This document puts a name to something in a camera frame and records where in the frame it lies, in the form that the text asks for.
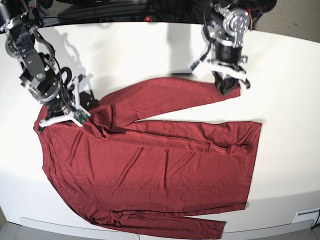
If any black power strip red light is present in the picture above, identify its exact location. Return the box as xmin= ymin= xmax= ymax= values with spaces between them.
xmin=98 ymin=15 xmax=156 ymax=23

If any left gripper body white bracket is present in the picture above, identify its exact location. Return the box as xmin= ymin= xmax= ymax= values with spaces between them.
xmin=190 ymin=59 xmax=250 ymax=89

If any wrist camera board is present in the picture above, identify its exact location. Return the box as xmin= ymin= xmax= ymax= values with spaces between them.
xmin=73 ymin=108 xmax=91 ymax=127
xmin=190 ymin=62 xmax=199 ymax=72

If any dark red long-sleeve shirt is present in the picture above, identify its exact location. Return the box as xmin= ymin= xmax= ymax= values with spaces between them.
xmin=38 ymin=77 xmax=262 ymax=240

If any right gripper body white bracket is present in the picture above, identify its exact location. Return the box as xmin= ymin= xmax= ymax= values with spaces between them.
xmin=37 ymin=74 xmax=84 ymax=134

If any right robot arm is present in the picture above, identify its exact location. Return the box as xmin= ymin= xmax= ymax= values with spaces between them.
xmin=0 ymin=0 xmax=97 ymax=133

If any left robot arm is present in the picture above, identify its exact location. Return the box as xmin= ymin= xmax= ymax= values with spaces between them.
xmin=190 ymin=0 xmax=277 ymax=95

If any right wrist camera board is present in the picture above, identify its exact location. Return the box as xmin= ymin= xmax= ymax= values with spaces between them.
xmin=73 ymin=108 xmax=91 ymax=127

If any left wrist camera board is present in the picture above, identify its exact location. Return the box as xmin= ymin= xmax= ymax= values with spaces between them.
xmin=190 ymin=62 xmax=199 ymax=72

